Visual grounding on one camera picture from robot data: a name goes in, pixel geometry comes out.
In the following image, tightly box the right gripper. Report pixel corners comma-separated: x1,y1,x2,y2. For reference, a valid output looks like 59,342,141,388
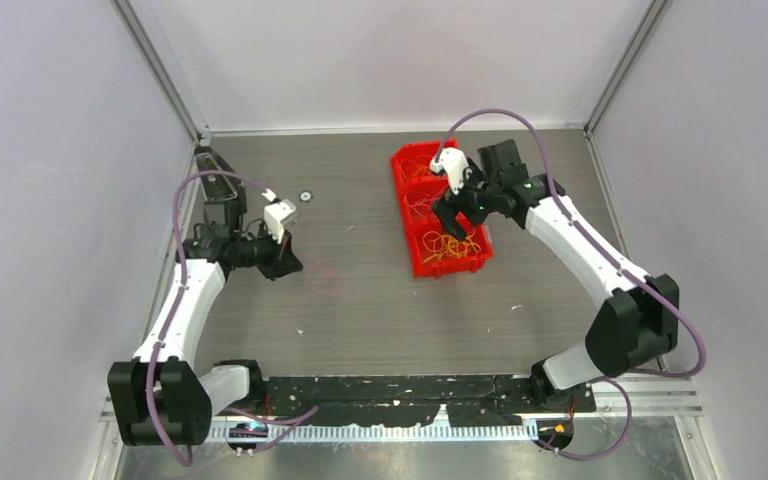
430,158,500,243

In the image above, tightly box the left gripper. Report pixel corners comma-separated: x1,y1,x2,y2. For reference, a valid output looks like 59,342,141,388
231,221,303,281

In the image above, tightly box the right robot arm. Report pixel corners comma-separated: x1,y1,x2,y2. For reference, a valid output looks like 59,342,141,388
429,140,679,411

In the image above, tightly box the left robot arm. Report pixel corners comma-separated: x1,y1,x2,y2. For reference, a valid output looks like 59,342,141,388
107,194,303,447

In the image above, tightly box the red compartment bin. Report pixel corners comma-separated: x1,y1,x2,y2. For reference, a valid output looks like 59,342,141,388
390,141,494,278

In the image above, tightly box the black metronome box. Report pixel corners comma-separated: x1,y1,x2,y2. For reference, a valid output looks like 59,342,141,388
193,146,247,214

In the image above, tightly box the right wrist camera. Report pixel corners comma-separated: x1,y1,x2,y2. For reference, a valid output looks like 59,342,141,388
429,147,473,195

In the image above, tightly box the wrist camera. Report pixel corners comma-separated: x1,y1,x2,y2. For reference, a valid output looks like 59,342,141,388
262,189,298,246
429,147,473,195

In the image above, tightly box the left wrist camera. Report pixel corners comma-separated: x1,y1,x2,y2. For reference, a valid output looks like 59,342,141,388
262,189,298,246

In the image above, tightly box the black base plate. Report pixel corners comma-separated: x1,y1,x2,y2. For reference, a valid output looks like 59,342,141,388
225,374,596,427

